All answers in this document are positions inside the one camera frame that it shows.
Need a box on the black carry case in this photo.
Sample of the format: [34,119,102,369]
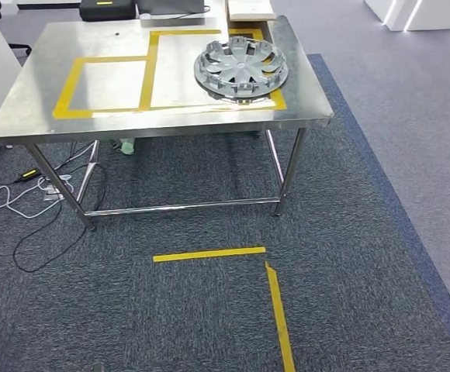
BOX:
[79,0,138,23]

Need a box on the black yellow adapter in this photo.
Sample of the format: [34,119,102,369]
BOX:
[12,167,42,184]

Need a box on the steel workbench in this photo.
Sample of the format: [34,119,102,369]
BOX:
[0,14,335,232]

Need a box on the white power strip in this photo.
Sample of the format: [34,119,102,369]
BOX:
[42,184,66,203]

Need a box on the white display plinth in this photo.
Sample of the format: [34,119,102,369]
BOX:
[364,0,399,26]
[383,0,450,33]

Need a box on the white office desk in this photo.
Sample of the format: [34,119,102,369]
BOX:
[137,0,273,43]

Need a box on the yellow tape bench outline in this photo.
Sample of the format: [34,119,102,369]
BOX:
[52,28,287,122]

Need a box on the white power cable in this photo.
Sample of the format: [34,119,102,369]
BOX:
[0,173,75,222]

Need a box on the pale green object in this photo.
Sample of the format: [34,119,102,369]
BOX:
[112,137,137,157]

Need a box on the yellow floor tape strip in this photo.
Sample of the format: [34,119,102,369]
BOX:
[264,260,297,372]
[152,246,267,264]

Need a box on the cardboard box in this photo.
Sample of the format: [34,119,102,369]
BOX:
[225,0,278,22]

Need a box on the grey laptop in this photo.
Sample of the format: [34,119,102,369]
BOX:
[135,0,206,16]

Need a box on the silver plastic hubcap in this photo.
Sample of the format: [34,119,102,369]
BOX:
[194,36,290,99]

